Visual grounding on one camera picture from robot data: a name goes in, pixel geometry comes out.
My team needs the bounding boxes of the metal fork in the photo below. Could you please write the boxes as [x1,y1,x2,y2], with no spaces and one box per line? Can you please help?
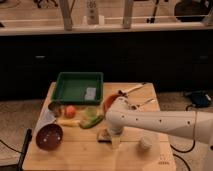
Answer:
[130,98,155,110]

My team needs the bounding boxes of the white handled brush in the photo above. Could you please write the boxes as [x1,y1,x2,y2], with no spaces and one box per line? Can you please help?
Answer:
[118,83,145,96]

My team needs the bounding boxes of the black bar left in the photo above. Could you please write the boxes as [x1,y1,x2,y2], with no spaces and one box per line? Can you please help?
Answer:
[17,129,32,171]

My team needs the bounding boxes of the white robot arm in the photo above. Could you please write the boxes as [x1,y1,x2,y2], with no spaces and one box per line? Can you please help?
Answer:
[106,97,213,148]

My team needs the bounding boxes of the white plastic cup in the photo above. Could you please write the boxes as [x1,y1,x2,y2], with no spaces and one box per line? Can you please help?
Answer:
[139,131,158,150]

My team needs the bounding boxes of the yellow toy corn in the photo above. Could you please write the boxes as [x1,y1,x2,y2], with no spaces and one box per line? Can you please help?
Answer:
[57,120,80,127]

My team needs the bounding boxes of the green toy pepper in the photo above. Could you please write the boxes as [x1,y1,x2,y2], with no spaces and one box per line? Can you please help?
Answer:
[79,115,104,129]

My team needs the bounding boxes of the black bag on floor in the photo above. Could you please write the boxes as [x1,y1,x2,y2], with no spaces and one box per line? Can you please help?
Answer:
[185,91,212,108]

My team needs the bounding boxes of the small metal cup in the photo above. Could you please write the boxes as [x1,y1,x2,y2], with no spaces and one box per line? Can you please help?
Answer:
[48,102,62,117]

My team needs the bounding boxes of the light green toy cup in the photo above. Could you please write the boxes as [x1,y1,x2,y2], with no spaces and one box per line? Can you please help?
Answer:
[85,106,97,118]

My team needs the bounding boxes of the purple bowl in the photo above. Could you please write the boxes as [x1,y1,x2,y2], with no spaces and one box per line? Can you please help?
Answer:
[36,124,63,151]

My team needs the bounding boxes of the orange toy tomato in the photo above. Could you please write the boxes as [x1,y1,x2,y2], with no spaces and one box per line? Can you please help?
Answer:
[65,105,76,118]

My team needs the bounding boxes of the black cable right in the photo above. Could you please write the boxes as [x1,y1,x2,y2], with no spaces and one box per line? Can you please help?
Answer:
[169,103,201,171]

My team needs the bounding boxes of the orange bowl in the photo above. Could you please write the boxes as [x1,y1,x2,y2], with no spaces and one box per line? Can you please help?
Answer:
[103,94,119,111]

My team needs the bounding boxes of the green plastic tray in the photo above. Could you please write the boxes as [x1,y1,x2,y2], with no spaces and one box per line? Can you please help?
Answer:
[51,72,103,105]

